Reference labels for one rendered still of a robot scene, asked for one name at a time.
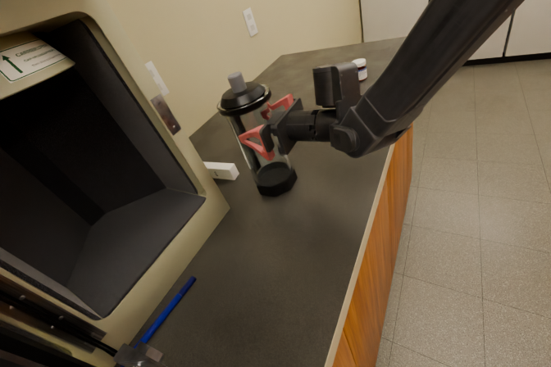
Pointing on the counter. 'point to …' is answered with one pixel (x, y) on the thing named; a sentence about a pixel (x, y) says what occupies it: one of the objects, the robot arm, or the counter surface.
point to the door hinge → (49, 308)
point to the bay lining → (73, 162)
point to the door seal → (44, 355)
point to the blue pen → (166, 311)
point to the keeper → (166, 114)
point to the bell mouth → (28, 62)
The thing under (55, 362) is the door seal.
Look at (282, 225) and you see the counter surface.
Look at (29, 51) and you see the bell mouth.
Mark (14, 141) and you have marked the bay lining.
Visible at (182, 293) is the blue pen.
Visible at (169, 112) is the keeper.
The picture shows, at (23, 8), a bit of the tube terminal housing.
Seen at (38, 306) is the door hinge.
